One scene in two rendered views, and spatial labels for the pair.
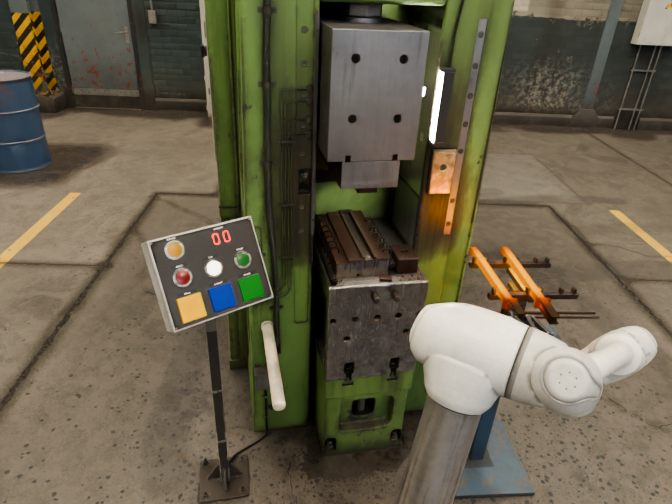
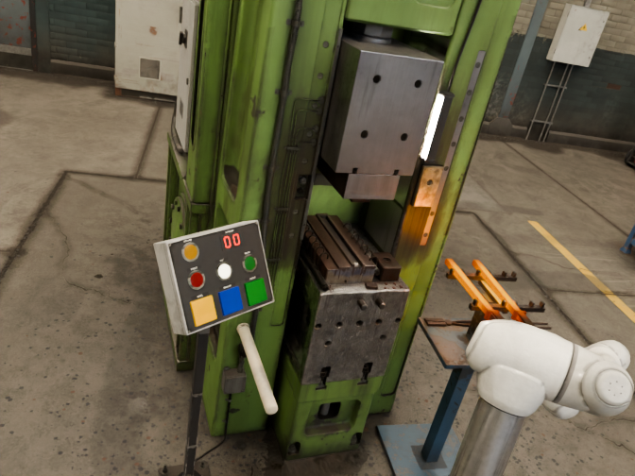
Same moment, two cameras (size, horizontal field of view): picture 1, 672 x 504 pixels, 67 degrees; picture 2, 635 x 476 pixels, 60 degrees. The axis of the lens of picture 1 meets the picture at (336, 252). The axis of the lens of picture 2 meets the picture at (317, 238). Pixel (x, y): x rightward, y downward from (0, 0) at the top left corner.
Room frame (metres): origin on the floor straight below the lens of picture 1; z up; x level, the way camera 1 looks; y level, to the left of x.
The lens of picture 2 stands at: (-0.13, 0.40, 2.01)
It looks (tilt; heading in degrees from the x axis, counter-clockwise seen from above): 27 degrees down; 349
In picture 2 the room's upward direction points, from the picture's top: 12 degrees clockwise
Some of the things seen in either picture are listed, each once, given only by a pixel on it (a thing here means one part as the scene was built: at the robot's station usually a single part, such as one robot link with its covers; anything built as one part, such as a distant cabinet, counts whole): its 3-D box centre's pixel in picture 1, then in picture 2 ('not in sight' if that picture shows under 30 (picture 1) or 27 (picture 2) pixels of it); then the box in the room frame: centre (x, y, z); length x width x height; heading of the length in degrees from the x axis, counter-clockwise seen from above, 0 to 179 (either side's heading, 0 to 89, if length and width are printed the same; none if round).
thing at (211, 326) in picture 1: (216, 384); (197, 387); (1.40, 0.42, 0.54); 0.04 x 0.04 x 1.08; 13
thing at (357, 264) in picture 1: (349, 240); (331, 246); (1.81, -0.05, 0.96); 0.42 x 0.20 x 0.09; 13
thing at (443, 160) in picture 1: (441, 171); (427, 186); (1.81, -0.38, 1.27); 0.09 x 0.02 x 0.17; 103
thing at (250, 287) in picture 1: (250, 287); (255, 291); (1.36, 0.27, 1.01); 0.07 x 0.05 x 0.07; 128
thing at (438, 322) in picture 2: (526, 314); (489, 324); (1.69, -0.78, 0.73); 0.60 x 0.04 x 0.01; 95
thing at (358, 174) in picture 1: (355, 154); (349, 163); (1.81, -0.05, 1.32); 0.42 x 0.20 x 0.10; 13
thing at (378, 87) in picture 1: (371, 85); (373, 100); (1.82, -0.09, 1.56); 0.42 x 0.39 x 0.40; 13
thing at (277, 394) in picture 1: (272, 363); (256, 366); (1.44, 0.21, 0.62); 0.44 x 0.05 x 0.05; 13
